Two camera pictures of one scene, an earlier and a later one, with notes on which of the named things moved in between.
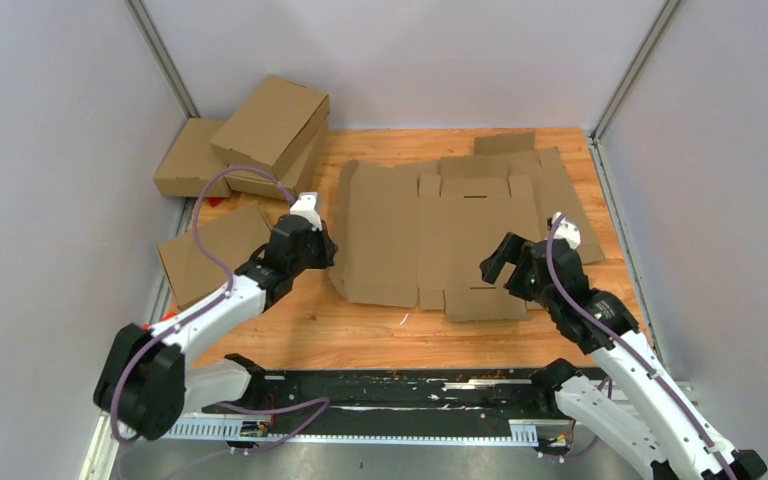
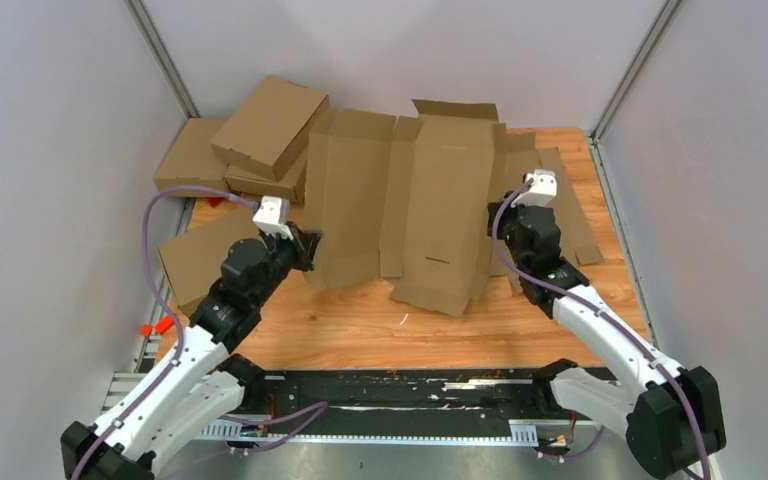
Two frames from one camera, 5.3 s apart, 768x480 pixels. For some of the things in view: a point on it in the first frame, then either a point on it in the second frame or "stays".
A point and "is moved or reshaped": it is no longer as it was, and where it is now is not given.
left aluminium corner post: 144,22 stays
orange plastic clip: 163,317 stays
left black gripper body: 320,256 → 285,253
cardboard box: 416,234 is moved or reshaped
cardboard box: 275,125 stays
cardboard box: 192,163 stays
